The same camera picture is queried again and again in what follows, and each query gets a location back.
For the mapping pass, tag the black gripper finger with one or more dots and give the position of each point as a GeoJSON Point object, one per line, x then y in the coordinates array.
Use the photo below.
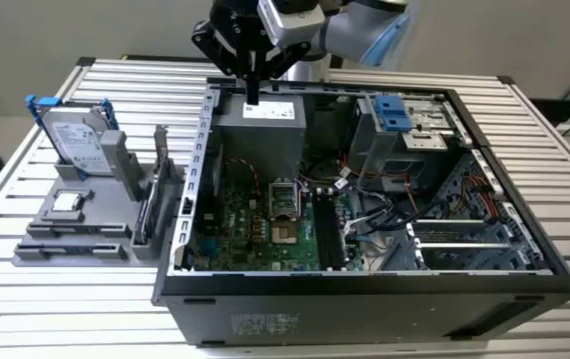
{"type": "Point", "coordinates": [204, 37]}
{"type": "Point", "coordinates": [284, 60]}

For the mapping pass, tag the RAM stick with blue label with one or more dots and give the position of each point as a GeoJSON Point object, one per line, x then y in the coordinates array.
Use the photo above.
{"type": "Point", "coordinates": [80, 247]}

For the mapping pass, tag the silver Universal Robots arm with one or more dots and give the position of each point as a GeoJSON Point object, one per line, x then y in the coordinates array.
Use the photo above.
{"type": "Point", "coordinates": [359, 33]}

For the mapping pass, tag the black RAM slot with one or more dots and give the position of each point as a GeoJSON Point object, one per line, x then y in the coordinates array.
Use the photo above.
{"type": "Point", "coordinates": [335, 232]}
{"type": "Point", "coordinates": [320, 232]}

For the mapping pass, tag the dark RAM stick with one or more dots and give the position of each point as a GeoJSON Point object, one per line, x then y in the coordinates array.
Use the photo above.
{"type": "Point", "coordinates": [84, 227]}

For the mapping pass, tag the grey power supply box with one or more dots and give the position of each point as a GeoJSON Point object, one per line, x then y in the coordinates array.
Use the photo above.
{"type": "Point", "coordinates": [259, 149]}

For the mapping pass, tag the blue plastic bay latch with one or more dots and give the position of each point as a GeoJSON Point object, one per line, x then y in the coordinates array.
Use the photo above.
{"type": "Point", "coordinates": [392, 116]}

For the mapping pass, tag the grey metal disk bay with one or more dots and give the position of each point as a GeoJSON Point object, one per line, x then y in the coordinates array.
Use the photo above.
{"type": "Point", "coordinates": [388, 149]}

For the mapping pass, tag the hard disk in blue carrier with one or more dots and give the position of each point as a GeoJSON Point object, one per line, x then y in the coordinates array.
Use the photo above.
{"type": "Point", "coordinates": [77, 142]}

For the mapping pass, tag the CPU socket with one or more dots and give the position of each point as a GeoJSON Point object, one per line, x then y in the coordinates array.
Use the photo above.
{"type": "Point", "coordinates": [284, 233]}

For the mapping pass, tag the grey parts rack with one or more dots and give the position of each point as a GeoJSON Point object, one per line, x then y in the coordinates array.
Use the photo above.
{"type": "Point", "coordinates": [100, 209]}

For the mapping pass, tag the silver CPU chip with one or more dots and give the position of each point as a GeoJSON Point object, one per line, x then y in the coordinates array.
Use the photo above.
{"type": "Point", "coordinates": [66, 202]}

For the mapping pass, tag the green motherboard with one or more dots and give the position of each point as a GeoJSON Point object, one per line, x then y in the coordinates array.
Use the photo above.
{"type": "Point", "coordinates": [293, 258]}

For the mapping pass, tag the silver lower drive cage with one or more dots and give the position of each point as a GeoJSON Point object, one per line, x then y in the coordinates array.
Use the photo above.
{"type": "Point", "coordinates": [463, 245]}

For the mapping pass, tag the black open PC case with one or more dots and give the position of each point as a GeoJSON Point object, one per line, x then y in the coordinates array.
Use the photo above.
{"type": "Point", "coordinates": [364, 318]}

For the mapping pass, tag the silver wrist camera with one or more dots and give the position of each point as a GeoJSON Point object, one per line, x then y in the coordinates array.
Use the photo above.
{"type": "Point", "coordinates": [289, 22]}

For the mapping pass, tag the graphics card with metal bracket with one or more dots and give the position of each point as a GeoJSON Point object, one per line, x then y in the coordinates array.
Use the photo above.
{"type": "Point", "coordinates": [156, 202]}

